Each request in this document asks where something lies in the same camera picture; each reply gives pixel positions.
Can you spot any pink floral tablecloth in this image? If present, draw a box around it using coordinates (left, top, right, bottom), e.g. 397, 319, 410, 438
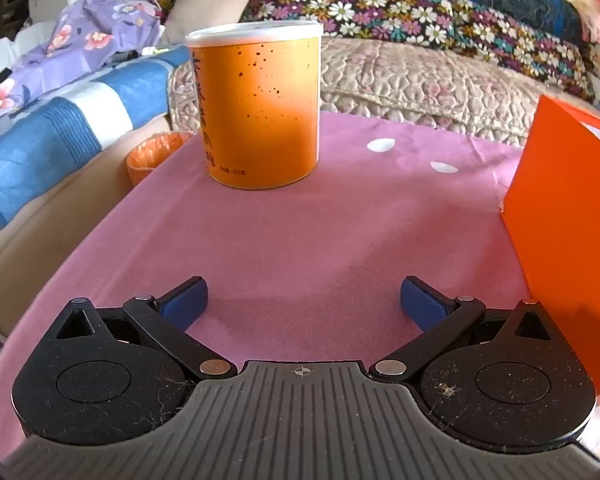
0, 113, 528, 457

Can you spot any orange cardboard box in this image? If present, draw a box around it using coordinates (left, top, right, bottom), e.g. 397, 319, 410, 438
501, 96, 600, 400

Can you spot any orange waste bin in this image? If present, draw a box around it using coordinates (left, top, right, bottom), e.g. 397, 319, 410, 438
125, 131, 193, 186

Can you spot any blue striped quilt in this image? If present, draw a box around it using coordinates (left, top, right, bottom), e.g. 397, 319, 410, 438
0, 46, 189, 231

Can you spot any beige quilted bedspread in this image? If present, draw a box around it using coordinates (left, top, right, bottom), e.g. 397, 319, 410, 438
169, 38, 600, 146

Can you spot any orange cylindrical canister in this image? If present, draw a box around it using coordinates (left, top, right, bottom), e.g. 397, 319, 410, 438
185, 21, 323, 190

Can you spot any right floral pillow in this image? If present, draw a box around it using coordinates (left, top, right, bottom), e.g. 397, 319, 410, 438
451, 0, 594, 102

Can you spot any floral pillow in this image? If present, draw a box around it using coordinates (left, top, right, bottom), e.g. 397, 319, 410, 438
242, 0, 455, 50
451, 0, 594, 102

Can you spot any purple floral blanket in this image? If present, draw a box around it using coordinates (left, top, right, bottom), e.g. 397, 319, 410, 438
0, 0, 160, 118

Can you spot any left floral pillow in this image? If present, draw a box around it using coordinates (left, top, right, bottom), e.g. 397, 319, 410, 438
242, 0, 455, 50

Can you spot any beige cushion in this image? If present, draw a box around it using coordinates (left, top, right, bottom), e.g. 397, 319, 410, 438
159, 0, 249, 46

